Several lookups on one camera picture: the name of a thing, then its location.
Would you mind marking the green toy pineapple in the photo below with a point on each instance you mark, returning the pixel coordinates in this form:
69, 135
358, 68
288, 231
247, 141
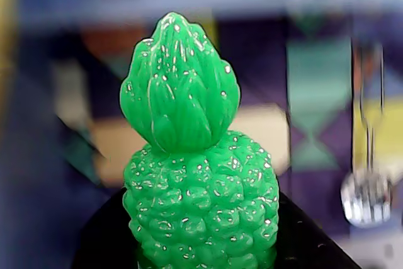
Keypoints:
195, 203

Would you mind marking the metal skimmer spoon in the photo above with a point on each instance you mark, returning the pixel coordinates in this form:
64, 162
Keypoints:
366, 201

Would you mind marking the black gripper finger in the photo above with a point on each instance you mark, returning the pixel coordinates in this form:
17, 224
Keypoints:
302, 243
107, 240

